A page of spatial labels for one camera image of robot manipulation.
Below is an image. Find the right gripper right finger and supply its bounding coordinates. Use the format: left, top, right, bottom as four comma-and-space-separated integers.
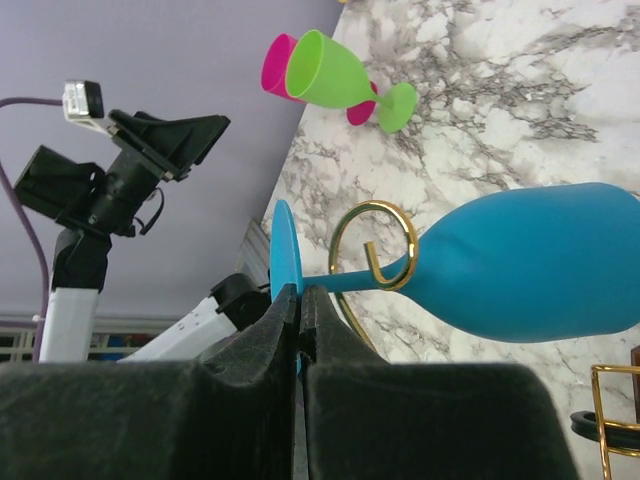
301, 287, 578, 479

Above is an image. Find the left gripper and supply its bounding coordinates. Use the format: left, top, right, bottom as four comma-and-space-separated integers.
99, 112, 231, 215

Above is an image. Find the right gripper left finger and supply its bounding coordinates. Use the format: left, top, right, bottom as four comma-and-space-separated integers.
1, 286, 298, 479

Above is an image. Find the magenta wine glass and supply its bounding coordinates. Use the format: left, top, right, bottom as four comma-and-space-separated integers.
261, 33, 376, 126

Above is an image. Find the green wine glass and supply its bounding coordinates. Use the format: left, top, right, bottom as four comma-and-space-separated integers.
285, 30, 418, 133

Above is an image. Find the blue wine glass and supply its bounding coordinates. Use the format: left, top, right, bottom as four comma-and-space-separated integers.
270, 183, 639, 343

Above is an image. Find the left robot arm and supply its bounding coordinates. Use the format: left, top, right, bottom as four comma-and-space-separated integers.
14, 110, 231, 363

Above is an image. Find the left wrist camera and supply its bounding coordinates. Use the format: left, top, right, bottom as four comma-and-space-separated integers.
62, 80, 118, 136

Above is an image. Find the gold wire wine glass rack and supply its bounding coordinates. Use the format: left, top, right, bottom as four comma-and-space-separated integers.
328, 200, 640, 480

